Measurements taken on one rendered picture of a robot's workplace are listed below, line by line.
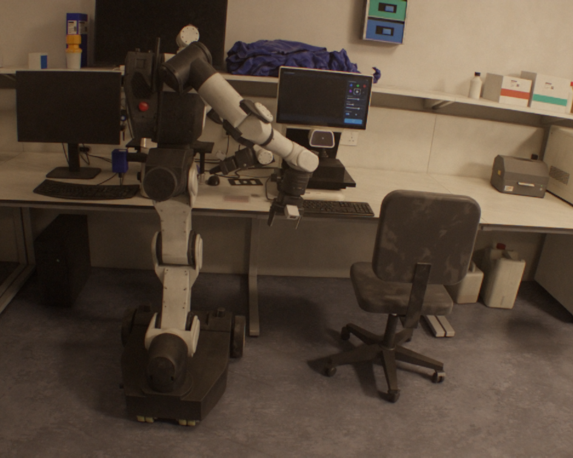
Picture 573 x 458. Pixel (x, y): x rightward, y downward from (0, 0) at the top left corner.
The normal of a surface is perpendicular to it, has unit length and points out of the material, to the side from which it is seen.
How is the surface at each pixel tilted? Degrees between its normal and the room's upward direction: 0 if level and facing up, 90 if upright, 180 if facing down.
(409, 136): 90
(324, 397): 0
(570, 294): 90
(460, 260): 90
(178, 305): 66
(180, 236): 102
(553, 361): 0
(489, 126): 90
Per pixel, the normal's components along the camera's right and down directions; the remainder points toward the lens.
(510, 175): -0.04, 0.37
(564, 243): -0.99, -0.05
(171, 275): 0.09, -0.04
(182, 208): 0.04, 0.55
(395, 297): 0.09, -0.93
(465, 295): 0.19, 0.37
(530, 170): 0.04, -0.39
